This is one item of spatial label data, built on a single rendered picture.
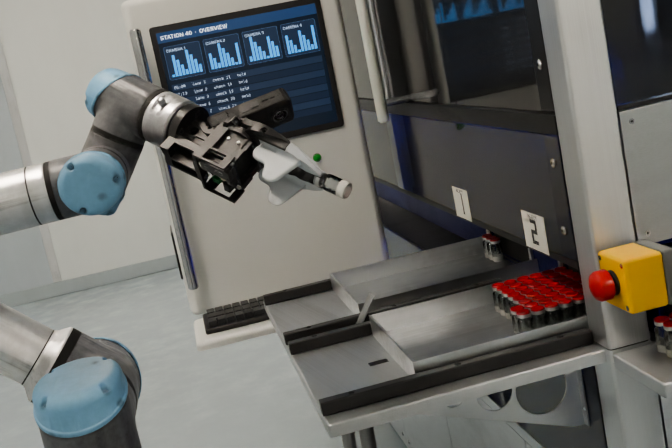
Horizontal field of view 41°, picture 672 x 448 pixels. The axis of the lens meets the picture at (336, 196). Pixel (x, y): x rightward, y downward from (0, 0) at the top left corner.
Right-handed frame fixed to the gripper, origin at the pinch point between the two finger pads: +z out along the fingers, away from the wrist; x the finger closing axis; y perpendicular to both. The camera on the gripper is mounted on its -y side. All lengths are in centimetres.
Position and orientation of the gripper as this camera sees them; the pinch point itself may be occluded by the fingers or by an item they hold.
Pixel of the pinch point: (317, 173)
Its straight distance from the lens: 114.7
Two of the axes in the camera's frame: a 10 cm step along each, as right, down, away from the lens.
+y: -5.5, 7.0, -4.7
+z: 8.3, 3.8, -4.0
